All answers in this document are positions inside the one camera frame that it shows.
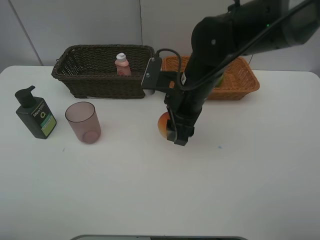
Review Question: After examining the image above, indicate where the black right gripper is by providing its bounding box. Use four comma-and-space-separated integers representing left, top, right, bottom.
164, 87, 207, 146

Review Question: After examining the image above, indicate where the red yellow peach toy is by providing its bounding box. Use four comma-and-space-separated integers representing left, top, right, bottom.
157, 112, 170, 139

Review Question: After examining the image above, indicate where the green lime fruit toy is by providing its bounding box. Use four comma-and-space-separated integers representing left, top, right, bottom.
214, 74, 224, 88

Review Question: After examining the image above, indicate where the pink bottle white cap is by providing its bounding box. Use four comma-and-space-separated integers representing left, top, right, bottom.
114, 52, 131, 76

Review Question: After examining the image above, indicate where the translucent purple plastic cup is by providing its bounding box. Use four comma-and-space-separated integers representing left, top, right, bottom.
65, 101, 102, 144

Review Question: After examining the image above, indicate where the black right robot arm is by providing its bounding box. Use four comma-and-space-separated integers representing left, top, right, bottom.
159, 0, 320, 146

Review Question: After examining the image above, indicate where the light orange wicker basket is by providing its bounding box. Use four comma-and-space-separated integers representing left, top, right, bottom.
161, 55, 261, 101

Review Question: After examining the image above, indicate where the dark brown wicker basket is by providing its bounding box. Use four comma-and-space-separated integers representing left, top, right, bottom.
51, 44, 155, 99

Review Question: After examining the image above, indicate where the dark green pump bottle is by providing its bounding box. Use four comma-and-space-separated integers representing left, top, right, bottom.
14, 85, 57, 140

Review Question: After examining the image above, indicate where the black cable right side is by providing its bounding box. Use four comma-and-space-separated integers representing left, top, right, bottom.
156, 0, 316, 91

